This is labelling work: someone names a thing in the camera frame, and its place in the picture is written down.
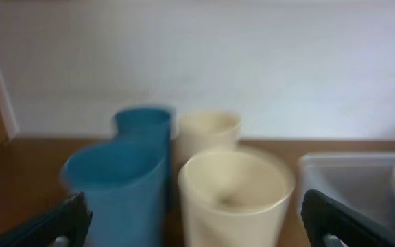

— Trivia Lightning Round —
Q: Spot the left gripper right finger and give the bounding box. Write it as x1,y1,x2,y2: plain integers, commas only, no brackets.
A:
301,189,395,247

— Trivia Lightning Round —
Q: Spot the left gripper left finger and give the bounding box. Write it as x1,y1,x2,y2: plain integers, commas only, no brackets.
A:
0,192,93,247

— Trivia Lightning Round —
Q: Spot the blue cup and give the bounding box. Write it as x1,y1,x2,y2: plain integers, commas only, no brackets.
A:
60,141,166,247
112,105,174,212

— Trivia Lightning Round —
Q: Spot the cream cup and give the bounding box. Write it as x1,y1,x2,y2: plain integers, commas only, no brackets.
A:
173,110,242,169
178,148,296,247

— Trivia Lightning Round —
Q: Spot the clear plastic container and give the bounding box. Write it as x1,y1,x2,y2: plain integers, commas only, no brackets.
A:
297,152,395,232

